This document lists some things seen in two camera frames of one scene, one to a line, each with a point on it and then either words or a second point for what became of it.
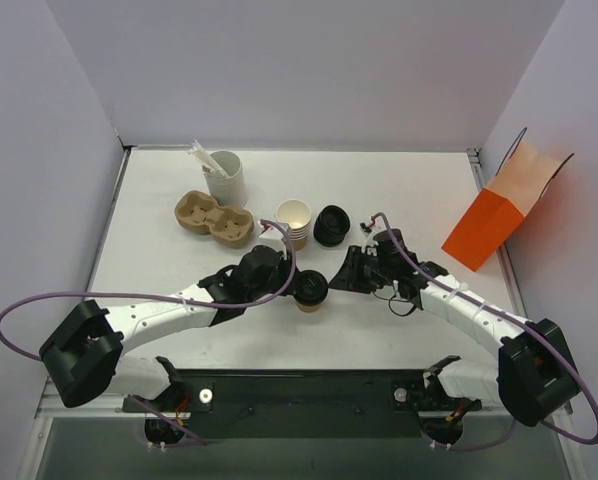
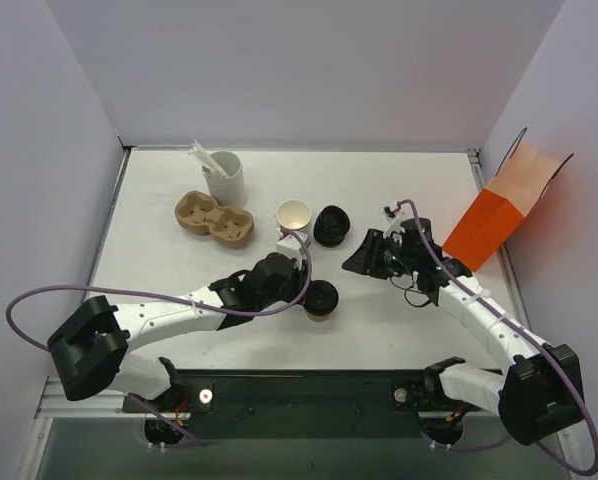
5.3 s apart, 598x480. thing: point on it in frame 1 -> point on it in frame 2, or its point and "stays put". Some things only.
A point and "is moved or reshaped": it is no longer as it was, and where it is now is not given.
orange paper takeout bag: x=501 y=206 stays put
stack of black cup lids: x=331 y=225 stays put
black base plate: x=304 y=403 stays put
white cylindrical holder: x=232 y=189 stays put
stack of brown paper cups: x=297 y=214 stays put
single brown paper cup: x=308 y=308 -> x=317 y=318
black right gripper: x=357 y=270 -> x=374 y=253
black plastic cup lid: x=310 y=287 is moved or reshaped
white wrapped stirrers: x=205 y=157 stays put
